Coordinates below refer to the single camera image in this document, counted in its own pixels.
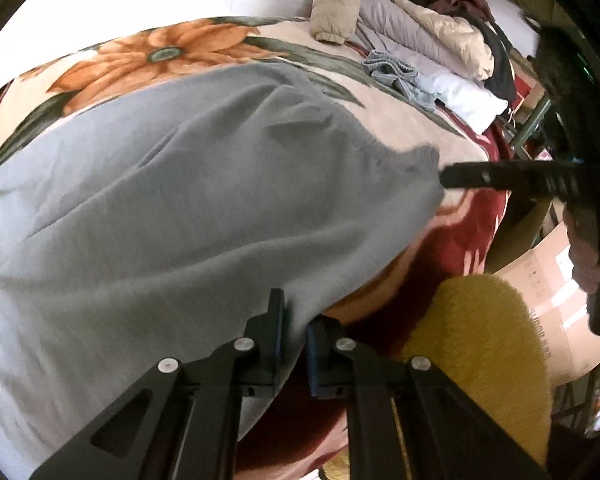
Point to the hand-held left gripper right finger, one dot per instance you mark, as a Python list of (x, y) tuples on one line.
[(312, 355)]

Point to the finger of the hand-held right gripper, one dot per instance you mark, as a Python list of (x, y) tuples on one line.
[(505, 177)]

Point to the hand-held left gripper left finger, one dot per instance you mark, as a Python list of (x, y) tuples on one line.
[(279, 330)]

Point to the grey pants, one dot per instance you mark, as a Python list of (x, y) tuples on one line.
[(180, 185)]

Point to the person's right hand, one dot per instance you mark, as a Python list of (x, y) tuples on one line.
[(585, 255)]

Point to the green metal rack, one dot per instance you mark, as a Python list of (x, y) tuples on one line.
[(530, 122)]

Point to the white cloth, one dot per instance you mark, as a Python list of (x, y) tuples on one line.
[(465, 97)]

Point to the cardboard box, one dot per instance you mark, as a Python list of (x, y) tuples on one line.
[(555, 310)]

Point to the yellow fuzzy sleeve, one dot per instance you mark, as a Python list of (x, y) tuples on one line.
[(480, 320)]

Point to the blue-grey small garment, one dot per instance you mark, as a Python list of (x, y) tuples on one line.
[(390, 67)]

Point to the beige puffer jacket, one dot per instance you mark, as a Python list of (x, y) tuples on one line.
[(335, 5)]

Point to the floral plush blanket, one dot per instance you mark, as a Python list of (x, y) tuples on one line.
[(130, 60)]

